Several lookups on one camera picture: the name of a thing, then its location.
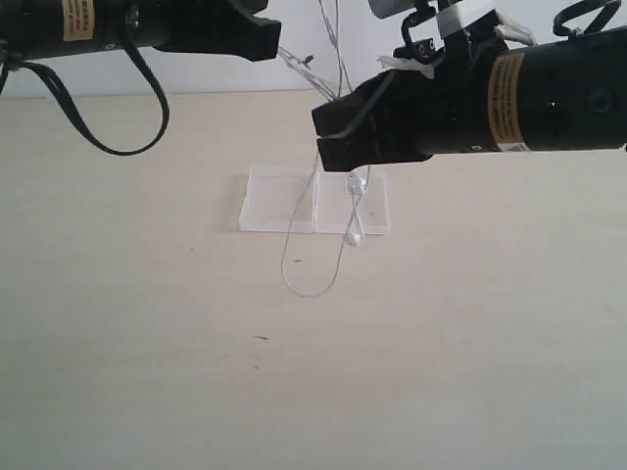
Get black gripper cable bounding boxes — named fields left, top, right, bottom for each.
left=0, top=36, right=170, bottom=158
left=552, top=0, right=622, bottom=37

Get clear plastic open case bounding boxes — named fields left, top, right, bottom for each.
left=239, top=165, right=390, bottom=235

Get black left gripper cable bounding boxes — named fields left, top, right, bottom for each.
left=0, top=36, right=170, bottom=158

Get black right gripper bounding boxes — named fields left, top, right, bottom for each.
left=373, top=28, right=626, bottom=165

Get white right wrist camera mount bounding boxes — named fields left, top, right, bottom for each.
left=367, top=0, right=535, bottom=79

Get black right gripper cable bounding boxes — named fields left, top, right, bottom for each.
left=552, top=0, right=622, bottom=37

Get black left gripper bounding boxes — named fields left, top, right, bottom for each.
left=1, top=0, right=282, bottom=62

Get white wired earphones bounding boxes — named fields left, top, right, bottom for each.
left=276, top=0, right=371, bottom=299

